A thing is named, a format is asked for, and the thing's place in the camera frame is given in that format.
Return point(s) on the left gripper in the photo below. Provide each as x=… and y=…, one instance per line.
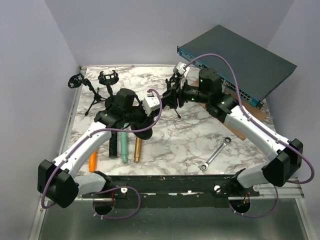
x=146, y=118

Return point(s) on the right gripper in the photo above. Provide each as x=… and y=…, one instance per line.
x=171, y=96

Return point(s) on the black tall tripod stand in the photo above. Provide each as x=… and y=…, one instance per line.
x=169, y=97

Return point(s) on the gold microphone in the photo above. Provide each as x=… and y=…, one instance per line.
x=138, y=149

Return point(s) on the mint green microphone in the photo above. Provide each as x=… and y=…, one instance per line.
x=124, y=147

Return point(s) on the black silver-grille microphone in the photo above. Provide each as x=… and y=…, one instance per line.
x=113, y=145

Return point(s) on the black round-base shock-mount stand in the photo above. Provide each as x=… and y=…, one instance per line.
x=108, y=80

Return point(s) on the orange microphone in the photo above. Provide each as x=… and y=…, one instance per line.
x=93, y=162

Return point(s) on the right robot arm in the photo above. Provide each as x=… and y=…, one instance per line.
x=283, y=154

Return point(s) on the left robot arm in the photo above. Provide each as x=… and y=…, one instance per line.
x=85, y=145

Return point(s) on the silver ratchet wrench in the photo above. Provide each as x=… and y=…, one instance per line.
x=205, y=165

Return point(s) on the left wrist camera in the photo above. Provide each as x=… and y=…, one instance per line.
x=150, y=104

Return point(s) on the black front mounting rail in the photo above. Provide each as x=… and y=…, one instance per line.
x=129, y=192

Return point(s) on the teal network switch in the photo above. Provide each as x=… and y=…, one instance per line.
x=250, y=70

